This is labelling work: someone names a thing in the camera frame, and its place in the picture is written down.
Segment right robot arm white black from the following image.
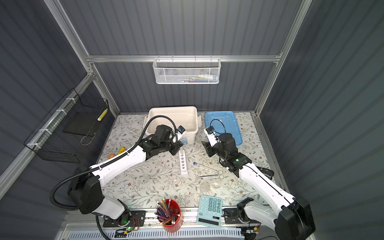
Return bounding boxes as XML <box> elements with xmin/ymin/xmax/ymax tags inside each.
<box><xmin>202</xmin><ymin>126</ymin><xmax>316</xmax><ymax>240</ymax></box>

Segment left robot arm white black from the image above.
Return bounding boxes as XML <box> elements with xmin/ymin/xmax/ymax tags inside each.
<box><xmin>50</xmin><ymin>121</ymin><xmax>186</xmax><ymax>240</ymax></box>

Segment white test tube rack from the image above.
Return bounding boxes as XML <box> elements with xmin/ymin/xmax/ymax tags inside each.
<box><xmin>179</xmin><ymin>149</ymin><xmax>188</xmax><ymax>175</ymax></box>

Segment metal scissors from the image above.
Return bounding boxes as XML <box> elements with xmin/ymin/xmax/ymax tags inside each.
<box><xmin>199</xmin><ymin>171</ymin><xmax>224</xmax><ymax>180</ymax></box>

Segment blue plastic bin lid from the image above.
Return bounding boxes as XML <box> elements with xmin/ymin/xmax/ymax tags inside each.
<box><xmin>205</xmin><ymin>111</ymin><xmax>243</xmax><ymax>146</ymax></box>

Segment white plastic storage bin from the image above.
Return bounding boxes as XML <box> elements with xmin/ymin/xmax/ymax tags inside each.
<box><xmin>143</xmin><ymin>106</ymin><xmax>202</xmax><ymax>145</ymax></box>

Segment black stapler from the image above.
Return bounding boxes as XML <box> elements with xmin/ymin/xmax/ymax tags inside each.
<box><xmin>257</xmin><ymin>167</ymin><xmax>275</xmax><ymax>180</ymax></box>

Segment mint green calculator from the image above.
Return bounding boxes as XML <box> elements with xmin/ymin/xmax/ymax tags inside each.
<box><xmin>196</xmin><ymin>195</ymin><xmax>223</xmax><ymax>228</ymax></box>

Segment red pencil cup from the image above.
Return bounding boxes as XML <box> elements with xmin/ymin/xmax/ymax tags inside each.
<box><xmin>155</xmin><ymin>198</ymin><xmax>184</xmax><ymax>234</ymax></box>

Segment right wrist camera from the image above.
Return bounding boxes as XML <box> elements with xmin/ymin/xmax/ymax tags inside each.
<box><xmin>204</xmin><ymin>126</ymin><xmax>219</xmax><ymax>147</ymax></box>

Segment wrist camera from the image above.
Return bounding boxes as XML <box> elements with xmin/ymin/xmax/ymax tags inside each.
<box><xmin>173</xmin><ymin>126</ymin><xmax>186</xmax><ymax>143</ymax></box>
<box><xmin>204</xmin><ymin>126</ymin><xmax>219</xmax><ymax>147</ymax></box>

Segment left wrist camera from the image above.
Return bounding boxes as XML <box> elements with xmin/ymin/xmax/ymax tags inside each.
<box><xmin>173</xmin><ymin>126</ymin><xmax>186</xmax><ymax>143</ymax></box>

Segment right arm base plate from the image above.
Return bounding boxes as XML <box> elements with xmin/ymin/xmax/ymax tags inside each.
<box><xmin>222</xmin><ymin>208</ymin><xmax>260</xmax><ymax>225</ymax></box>

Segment white wire wall basket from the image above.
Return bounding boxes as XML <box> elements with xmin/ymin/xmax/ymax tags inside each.
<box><xmin>153</xmin><ymin>59</ymin><xmax>222</xmax><ymax>85</ymax></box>

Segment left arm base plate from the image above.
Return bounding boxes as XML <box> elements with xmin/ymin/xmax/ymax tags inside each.
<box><xmin>103</xmin><ymin>211</ymin><xmax>147</xmax><ymax>228</ymax></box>

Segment white slotted cable duct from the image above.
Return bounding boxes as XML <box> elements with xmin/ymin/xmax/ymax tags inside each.
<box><xmin>67</xmin><ymin>227</ymin><xmax>245</xmax><ymax>240</ymax></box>

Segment black wire side basket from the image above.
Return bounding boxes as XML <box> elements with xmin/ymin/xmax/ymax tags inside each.
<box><xmin>24</xmin><ymin>89</ymin><xmax>109</xmax><ymax>165</ymax></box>

